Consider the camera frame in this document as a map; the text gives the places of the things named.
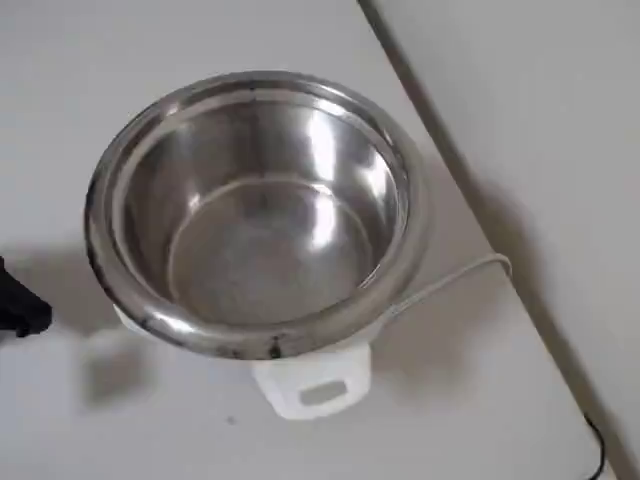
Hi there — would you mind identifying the thin black table cable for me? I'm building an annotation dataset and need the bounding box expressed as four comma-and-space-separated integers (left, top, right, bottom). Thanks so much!
581, 413, 608, 480

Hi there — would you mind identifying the white power cord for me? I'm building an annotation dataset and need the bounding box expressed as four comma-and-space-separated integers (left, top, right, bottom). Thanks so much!
392, 253, 514, 316

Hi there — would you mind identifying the stainless steel inner pot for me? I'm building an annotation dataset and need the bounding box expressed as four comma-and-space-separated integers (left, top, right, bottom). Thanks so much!
107, 85, 409, 332

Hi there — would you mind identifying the white electric rice cooker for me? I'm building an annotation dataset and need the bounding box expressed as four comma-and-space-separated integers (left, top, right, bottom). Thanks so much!
83, 73, 431, 420

